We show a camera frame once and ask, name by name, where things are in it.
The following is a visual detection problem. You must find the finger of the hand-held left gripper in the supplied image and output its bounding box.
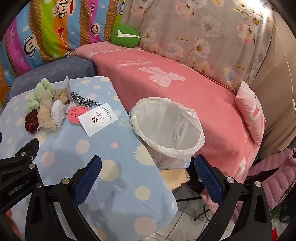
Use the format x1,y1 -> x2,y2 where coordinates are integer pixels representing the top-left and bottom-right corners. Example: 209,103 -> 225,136
0,138 -> 40,176

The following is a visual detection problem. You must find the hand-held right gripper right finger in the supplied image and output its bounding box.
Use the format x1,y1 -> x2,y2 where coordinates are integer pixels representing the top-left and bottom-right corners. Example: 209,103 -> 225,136
194,154 -> 272,241

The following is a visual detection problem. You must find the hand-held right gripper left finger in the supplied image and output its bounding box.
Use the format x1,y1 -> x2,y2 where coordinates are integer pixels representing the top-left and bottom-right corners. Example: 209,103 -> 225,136
25,155 -> 102,241

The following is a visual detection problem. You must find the dark red scrunchie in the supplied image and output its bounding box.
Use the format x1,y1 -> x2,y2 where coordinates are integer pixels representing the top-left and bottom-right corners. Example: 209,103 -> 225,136
25,110 -> 40,134

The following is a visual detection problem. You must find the beige mesh scrunchie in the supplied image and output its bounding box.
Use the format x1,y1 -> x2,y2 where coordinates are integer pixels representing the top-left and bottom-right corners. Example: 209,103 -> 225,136
37,98 -> 61,133

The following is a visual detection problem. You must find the white cloth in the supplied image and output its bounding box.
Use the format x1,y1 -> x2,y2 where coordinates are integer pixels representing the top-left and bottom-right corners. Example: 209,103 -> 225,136
50,101 -> 70,127

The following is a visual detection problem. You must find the white paper card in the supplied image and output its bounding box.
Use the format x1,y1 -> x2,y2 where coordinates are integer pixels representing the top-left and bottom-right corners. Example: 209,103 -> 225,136
77,103 -> 119,137

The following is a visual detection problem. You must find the pink watermelon slice pad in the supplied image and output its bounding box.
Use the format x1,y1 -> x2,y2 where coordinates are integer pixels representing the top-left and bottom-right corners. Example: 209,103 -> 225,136
68,106 -> 90,126

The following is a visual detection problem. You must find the beige cloth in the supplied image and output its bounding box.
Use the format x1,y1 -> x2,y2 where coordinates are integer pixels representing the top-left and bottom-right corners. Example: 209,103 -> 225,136
54,88 -> 71,104

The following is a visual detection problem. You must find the light green fluffy cloth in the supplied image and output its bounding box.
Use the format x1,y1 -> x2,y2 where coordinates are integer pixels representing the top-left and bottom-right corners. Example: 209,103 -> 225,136
25,78 -> 56,113

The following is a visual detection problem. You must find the black white patterned sock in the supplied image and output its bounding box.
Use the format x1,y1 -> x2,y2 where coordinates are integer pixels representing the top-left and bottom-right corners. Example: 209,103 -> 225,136
70,91 -> 104,108

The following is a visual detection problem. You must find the grey cloth piece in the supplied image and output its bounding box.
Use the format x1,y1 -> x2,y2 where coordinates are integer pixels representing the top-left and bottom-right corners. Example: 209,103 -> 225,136
63,76 -> 72,93

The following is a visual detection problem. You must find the blue polka dot tablecloth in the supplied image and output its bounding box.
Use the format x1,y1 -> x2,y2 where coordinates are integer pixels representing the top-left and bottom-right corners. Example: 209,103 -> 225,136
0,76 -> 179,241

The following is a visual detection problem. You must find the wooden stool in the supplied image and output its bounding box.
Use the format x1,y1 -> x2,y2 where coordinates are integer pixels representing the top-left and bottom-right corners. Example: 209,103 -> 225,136
159,168 -> 208,202

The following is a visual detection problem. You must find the pink padded jacket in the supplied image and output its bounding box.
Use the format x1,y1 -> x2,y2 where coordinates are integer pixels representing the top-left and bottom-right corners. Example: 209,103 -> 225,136
231,148 -> 296,223

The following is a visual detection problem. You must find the pink pillow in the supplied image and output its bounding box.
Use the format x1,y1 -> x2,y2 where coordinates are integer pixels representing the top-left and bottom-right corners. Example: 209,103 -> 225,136
235,81 -> 266,146

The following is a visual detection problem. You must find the pink blanket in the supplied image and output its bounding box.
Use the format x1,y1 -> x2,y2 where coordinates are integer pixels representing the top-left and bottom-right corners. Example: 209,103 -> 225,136
74,42 -> 266,205

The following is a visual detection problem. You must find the blue-grey cushion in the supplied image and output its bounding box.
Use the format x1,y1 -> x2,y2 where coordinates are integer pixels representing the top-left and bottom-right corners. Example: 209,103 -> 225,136
9,56 -> 99,98

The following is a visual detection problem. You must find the beige curtain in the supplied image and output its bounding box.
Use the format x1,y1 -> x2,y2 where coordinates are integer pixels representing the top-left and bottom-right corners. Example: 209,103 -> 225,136
250,11 -> 296,158

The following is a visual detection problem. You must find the striped monkey print quilt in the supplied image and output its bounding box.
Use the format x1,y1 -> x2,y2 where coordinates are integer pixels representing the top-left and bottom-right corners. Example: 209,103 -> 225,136
0,0 -> 126,106

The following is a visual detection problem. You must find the green round cushion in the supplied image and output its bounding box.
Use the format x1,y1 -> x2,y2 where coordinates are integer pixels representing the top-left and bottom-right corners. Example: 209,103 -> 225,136
110,24 -> 141,48

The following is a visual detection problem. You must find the grey floral blanket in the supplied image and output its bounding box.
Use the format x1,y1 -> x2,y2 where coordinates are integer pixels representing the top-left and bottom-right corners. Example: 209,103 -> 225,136
120,0 -> 275,93

